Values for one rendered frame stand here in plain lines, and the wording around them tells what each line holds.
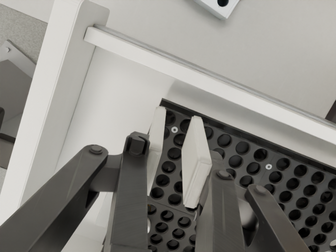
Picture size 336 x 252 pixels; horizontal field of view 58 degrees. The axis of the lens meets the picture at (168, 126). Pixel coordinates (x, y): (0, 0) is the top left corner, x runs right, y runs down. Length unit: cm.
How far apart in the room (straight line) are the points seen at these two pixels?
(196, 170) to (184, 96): 17
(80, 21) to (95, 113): 12
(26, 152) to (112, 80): 12
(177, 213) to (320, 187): 14
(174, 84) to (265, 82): 14
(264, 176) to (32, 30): 108
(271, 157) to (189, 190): 14
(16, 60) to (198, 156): 114
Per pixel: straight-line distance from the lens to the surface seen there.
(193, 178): 16
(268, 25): 41
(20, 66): 127
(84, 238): 41
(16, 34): 128
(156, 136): 17
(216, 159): 18
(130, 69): 32
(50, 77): 24
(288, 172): 30
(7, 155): 30
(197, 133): 19
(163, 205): 30
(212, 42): 40
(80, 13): 24
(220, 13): 36
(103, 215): 37
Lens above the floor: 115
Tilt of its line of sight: 73 degrees down
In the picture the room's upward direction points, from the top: 180 degrees counter-clockwise
